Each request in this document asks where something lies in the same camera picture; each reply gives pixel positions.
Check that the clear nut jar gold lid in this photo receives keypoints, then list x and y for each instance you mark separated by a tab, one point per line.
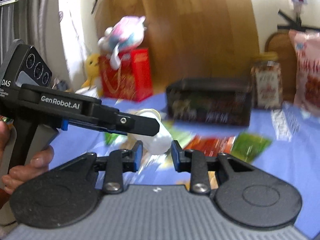
267	81

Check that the black gift box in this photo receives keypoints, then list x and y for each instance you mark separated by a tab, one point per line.
211	100

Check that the red gift bag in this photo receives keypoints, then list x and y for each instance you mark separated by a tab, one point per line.
132	81

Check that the wooden board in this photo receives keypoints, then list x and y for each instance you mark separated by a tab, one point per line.
190	38

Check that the pink twisted snack bag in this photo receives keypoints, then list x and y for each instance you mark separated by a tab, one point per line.
306	46

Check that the white round snack packet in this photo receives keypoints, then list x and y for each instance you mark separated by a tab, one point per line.
159	143

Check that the orange red snack packet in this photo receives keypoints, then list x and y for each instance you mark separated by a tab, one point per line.
211	146

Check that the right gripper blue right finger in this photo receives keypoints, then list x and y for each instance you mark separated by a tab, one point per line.
193	162

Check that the dark green snack packet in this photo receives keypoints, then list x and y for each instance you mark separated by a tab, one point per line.
247	146

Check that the yellow duck plush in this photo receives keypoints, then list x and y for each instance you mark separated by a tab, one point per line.
92	70

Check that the blue tablecloth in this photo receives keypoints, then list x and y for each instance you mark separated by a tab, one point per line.
293	155

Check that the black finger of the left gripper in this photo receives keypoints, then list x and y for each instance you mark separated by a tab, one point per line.
134	124

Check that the pink blue plush toy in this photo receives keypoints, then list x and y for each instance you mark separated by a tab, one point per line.
125	35

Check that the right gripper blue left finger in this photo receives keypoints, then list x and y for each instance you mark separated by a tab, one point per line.
119	162

